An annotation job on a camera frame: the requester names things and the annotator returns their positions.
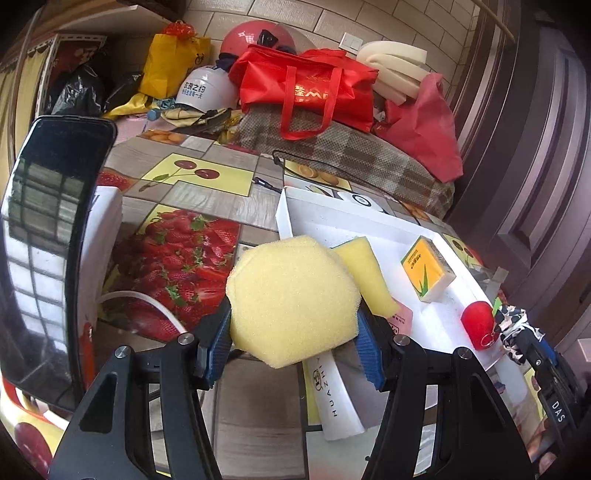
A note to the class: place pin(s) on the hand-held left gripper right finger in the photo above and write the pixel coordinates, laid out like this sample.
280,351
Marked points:
369,350

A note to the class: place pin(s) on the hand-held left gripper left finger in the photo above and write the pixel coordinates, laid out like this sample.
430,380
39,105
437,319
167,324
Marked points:
217,350

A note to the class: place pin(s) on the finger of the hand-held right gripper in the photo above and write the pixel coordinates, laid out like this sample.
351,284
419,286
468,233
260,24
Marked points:
556,401

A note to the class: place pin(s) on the yellow hexagonal sponge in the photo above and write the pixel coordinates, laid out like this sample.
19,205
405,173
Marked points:
291,295

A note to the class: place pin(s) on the white cardboard tray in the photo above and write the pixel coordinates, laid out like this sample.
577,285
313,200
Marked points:
323,217

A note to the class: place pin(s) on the pink card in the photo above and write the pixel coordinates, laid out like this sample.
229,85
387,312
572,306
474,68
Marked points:
400,318

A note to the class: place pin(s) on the yellow wedge sponge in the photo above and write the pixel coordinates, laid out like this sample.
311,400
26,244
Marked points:
369,272

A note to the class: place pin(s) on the yellow soap box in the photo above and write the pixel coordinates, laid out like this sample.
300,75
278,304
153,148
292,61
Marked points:
425,265

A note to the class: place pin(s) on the red plush keyring toy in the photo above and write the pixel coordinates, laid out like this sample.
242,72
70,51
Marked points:
478,321

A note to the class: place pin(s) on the fruit print tablecloth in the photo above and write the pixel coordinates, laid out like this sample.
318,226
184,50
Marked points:
184,203

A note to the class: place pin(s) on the black smartphone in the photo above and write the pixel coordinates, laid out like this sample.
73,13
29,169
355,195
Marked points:
41,254

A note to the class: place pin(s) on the plaid blanket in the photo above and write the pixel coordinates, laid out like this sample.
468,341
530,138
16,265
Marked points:
332,147

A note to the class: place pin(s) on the red cloth bag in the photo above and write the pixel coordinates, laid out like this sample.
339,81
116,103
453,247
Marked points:
425,124

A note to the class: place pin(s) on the white helmet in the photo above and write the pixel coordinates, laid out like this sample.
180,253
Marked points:
203,87

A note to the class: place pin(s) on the dark brown door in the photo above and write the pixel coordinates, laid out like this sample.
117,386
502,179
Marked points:
531,138

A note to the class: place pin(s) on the red handbag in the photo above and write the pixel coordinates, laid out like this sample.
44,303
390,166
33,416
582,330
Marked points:
286,78

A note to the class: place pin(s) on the cream foam roll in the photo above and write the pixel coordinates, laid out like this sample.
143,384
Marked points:
392,60

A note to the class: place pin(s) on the black plastic bag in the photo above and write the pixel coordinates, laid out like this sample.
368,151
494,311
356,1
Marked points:
78,92

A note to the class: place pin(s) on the yellow bag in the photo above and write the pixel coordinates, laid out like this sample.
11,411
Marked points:
171,60

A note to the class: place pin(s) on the red helmet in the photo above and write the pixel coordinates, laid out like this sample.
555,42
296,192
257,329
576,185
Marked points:
244,37

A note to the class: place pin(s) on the thin wooden stick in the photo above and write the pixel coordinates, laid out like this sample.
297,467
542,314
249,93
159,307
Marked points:
496,18

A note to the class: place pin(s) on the white wall switch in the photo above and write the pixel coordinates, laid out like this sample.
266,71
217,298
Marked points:
351,41

